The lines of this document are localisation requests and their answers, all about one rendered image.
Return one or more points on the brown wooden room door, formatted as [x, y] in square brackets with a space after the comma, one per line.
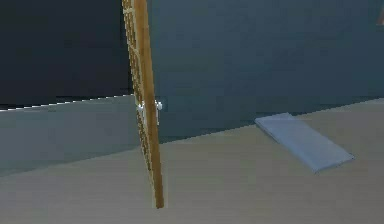
[147, 100]

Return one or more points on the pale blue floor cloth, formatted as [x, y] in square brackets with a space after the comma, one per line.
[303, 141]

